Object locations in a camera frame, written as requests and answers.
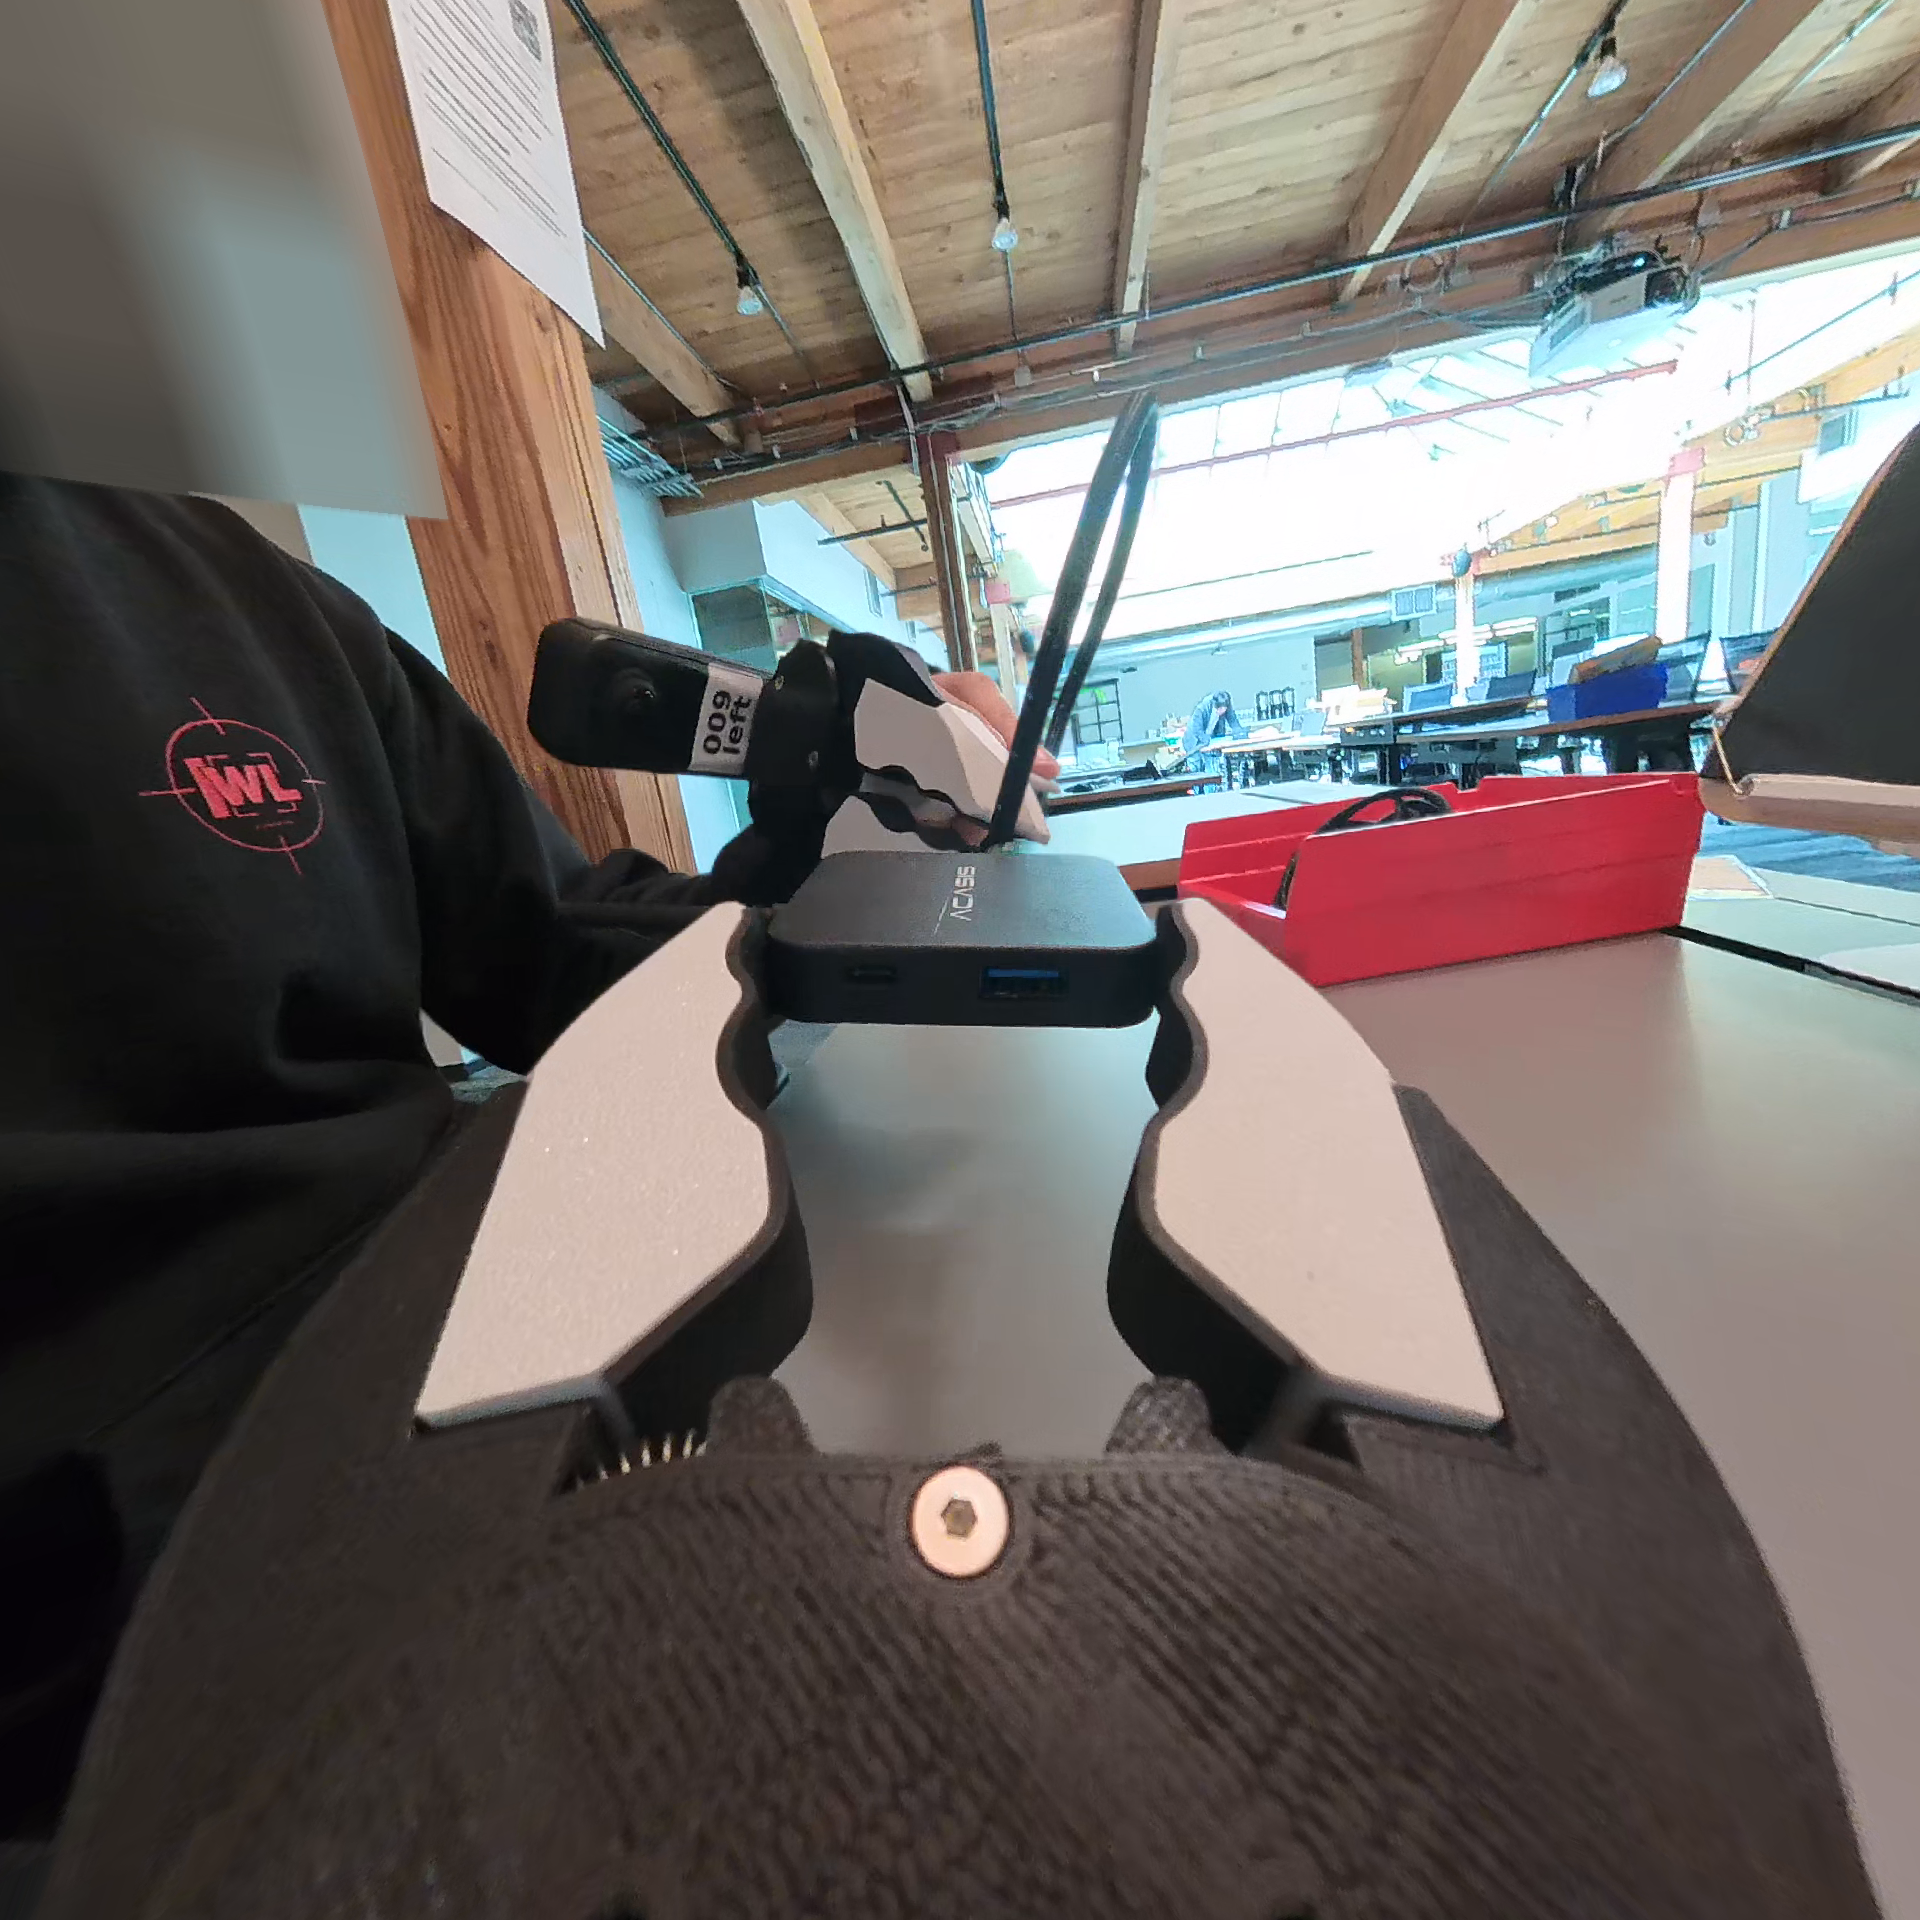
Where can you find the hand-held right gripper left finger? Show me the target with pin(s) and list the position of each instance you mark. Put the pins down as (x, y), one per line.
(629, 1200)

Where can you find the ceiling projector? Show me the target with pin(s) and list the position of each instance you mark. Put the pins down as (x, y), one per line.
(1612, 315)

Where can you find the black panel with wooden back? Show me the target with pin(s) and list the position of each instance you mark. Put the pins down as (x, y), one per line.
(1846, 660)

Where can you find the blue storage bin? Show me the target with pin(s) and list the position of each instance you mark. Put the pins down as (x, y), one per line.
(1606, 696)

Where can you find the grey desk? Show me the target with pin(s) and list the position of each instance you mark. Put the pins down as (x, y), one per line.
(1651, 1200)

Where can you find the person's left hand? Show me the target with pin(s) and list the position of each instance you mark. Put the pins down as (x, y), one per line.
(997, 714)

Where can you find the person's left forearm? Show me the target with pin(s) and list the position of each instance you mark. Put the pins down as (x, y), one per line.
(600, 931)

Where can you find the black USB hub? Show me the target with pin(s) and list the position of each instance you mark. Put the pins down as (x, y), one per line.
(960, 915)

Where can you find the white paper sheet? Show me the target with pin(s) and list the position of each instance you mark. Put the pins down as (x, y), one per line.
(494, 134)

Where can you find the row of office desks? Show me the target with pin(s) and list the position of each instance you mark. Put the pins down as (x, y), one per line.
(1426, 734)

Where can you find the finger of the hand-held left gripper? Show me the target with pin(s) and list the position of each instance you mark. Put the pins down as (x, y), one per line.
(902, 820)
(939, 749)

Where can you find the person's black clothed torso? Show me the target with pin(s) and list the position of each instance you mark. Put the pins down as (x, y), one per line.
(196, 974)

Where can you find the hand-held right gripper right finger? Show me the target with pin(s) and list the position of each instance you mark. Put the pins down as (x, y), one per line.
(1299, 1213)

